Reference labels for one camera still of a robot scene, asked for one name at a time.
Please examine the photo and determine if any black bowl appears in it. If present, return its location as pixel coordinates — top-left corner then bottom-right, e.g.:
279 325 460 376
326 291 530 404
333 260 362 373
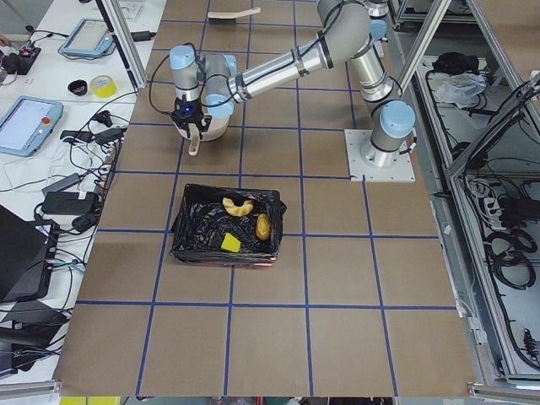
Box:
67 79 88 96

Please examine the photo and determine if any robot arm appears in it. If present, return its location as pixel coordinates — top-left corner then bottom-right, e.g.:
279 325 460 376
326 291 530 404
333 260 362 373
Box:
168 1 415 168

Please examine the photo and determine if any teach pendant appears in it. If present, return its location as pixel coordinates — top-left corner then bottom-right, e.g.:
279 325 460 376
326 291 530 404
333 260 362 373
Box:
58 19 115 59
1 95 63 157

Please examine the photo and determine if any yellow green sponge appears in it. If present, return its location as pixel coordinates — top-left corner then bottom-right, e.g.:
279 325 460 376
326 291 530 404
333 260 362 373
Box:
220 233 241 253

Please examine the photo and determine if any aluminium frame post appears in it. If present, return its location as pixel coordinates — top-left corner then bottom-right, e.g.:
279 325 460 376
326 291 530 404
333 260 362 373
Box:
95 0 147 91

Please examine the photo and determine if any yellow tape roll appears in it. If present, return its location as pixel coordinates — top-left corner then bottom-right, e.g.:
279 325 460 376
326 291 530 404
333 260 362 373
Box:
89 74 117 98

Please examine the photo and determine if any black power adapter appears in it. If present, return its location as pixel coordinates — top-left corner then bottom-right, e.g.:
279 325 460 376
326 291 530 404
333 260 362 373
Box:
131 30 156 42

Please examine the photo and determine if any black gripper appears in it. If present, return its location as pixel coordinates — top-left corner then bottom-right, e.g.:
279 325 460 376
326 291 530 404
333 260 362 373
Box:
170 95 211 136

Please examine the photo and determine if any toy croissant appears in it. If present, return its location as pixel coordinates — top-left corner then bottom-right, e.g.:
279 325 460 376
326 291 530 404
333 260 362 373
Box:
222 197 254 218

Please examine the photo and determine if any beige hand brush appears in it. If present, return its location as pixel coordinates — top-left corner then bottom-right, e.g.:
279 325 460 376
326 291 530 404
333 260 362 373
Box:
208 8 261 23

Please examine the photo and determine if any pink bin with black bag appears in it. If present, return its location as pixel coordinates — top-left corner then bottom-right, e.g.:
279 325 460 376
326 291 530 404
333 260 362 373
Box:
170 183 287 266

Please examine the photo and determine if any yellow toy potato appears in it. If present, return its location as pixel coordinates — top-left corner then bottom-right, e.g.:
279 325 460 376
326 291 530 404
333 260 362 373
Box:
256 213 272 240

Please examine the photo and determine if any teach pendant near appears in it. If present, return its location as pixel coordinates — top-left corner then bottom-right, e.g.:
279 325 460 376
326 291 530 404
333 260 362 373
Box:
1 95 63 157

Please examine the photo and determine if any teach pendant far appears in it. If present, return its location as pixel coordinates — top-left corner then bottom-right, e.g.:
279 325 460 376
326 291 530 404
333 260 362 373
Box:
58 19 115 59

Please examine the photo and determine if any beige plastic dustpan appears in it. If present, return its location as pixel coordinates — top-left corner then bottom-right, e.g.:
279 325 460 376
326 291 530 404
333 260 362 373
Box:
183 116 230 156

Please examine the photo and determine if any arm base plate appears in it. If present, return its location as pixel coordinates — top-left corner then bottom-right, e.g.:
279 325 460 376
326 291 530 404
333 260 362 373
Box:
344 129 416 183

